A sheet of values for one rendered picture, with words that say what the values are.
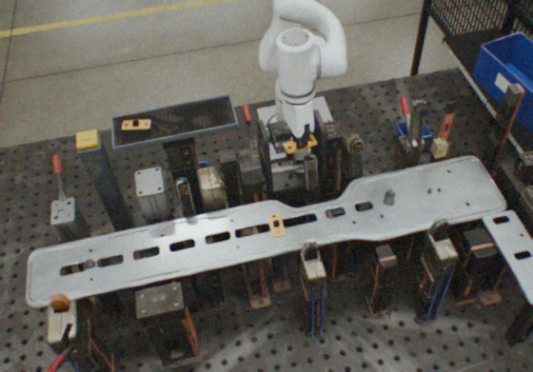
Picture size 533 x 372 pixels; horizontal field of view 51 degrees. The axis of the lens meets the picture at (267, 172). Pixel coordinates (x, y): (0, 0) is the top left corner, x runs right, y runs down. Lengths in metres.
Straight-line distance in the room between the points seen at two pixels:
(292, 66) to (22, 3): 3.74
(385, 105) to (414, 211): 0.82
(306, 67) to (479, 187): 0.75
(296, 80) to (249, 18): 2.88
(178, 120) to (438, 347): 1.03
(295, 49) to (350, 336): 0.93
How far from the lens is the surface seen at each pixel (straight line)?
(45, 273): 1.70
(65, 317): 1.53
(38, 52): 4.25
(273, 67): 1.86
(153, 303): 1.52
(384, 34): 3.98
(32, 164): 2.42
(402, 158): 1.81
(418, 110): 1.67
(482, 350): 1.85
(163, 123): 1.72
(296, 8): 1.34
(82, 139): 1.75
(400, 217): 1.67
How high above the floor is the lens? 2.34
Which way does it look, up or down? 50 degrees down
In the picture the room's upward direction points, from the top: 5 degrees counter-clockwise
